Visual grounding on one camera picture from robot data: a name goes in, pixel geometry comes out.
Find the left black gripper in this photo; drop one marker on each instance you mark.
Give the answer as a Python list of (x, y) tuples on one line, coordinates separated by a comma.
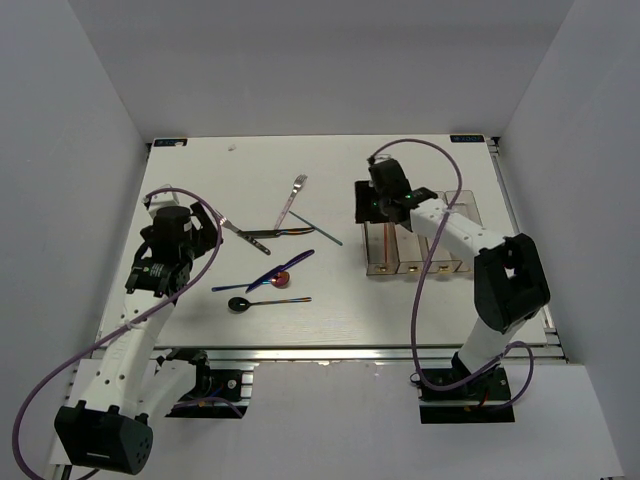
[(205, 237)]

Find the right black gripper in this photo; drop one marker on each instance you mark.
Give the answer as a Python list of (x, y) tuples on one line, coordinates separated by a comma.
[(362, 193)]

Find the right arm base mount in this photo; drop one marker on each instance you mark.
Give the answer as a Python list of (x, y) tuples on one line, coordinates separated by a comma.
[(480, 402)]

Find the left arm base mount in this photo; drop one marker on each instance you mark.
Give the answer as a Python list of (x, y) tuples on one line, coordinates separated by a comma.
[(219, 389)]

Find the right blue table label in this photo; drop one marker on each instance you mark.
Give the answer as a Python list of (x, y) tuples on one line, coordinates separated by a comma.
[(467, 138)]

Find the silver pink-handled fork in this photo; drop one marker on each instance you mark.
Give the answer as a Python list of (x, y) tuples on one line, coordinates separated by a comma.
[(298, 185)]

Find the iridescent pink spoon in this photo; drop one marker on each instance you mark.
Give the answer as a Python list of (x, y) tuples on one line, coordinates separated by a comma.
[(280, 280)]

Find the black rainbow knife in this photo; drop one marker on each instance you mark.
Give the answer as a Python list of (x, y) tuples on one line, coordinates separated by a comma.
[(276, 233)]

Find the red chopstick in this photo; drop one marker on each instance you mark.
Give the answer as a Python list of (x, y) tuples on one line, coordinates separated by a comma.
[(386, 242)]

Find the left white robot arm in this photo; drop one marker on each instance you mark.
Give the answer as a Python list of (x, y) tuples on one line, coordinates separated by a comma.
[(110, 426)]

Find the black rainbow-handled spoon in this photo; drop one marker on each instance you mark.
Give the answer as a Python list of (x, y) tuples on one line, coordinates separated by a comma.
[(241, 305)]

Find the left blue table label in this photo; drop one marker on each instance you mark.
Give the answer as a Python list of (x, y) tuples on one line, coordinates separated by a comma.
[(170, 142)]

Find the dark-handled silver fork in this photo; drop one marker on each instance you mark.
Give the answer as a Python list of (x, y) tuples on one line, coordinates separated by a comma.
[(226, 223)]

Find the purple knife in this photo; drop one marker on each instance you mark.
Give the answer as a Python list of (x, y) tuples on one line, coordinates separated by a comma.
[(266, 277)]

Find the blue table label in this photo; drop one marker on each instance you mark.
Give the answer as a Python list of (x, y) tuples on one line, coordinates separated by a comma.
[(467, 138), (170, 142)]

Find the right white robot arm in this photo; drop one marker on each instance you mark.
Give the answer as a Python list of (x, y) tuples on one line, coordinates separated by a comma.
[(509, 284)]

